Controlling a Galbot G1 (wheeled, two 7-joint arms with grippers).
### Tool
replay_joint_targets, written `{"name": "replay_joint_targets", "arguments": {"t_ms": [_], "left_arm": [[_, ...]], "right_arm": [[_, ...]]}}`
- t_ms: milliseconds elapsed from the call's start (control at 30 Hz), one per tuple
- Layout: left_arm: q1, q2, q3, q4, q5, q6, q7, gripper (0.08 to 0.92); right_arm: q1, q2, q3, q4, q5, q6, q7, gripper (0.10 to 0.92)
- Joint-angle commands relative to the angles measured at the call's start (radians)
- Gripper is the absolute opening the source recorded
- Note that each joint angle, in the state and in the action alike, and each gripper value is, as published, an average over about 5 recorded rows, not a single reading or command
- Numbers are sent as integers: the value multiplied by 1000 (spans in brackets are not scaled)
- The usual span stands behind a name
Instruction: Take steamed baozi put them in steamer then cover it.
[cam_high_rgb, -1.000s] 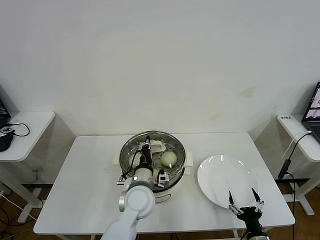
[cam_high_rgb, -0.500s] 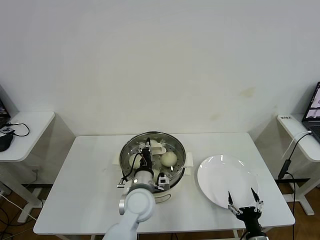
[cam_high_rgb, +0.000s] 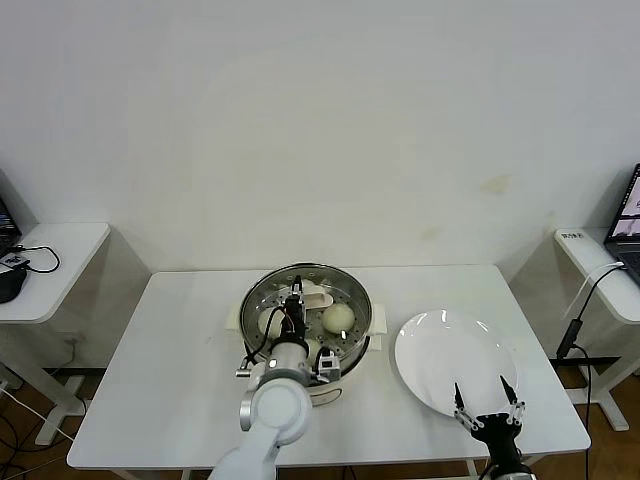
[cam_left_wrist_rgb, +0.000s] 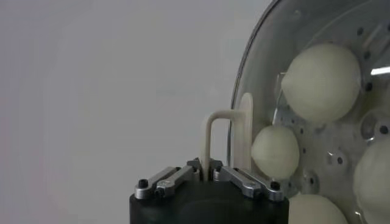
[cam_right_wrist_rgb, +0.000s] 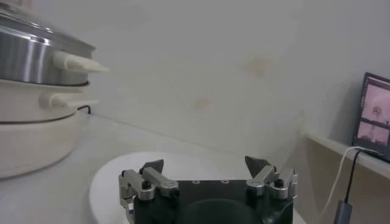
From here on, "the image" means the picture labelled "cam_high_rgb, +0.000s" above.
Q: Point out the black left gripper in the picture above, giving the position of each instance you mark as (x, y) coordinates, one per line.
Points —
(295, 320)

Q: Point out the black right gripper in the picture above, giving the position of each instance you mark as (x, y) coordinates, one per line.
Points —
(500, 432)

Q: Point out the white steamed baozi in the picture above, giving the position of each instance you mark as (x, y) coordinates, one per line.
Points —
(312, 350)
(339, 317)
(264, 320)
(310, 285)

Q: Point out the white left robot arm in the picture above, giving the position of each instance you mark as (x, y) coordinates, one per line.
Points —
(277, 410)

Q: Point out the stainless steel steamer basket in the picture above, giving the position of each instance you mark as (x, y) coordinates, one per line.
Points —
(357, 352)

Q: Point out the white round plate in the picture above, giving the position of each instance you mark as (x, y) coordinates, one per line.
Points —
(440, 350)

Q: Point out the cream electric cooker pot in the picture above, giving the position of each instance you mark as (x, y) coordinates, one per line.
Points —
(378, 325)

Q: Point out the white side table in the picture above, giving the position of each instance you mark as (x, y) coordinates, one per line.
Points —
(600, 290)
(60, 270)

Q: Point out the black open laptop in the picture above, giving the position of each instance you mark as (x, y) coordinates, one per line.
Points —
(6, 220)
(627, 215)

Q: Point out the small white tagged dongle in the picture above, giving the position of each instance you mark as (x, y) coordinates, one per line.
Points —
(12, 260)

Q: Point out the black computer mouse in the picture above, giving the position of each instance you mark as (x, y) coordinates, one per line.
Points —
(9, 285)

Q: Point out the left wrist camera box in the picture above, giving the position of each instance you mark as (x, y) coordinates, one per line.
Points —
(327, 366)

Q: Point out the white wall power socket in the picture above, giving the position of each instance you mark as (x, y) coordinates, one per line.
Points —
(74, 340)

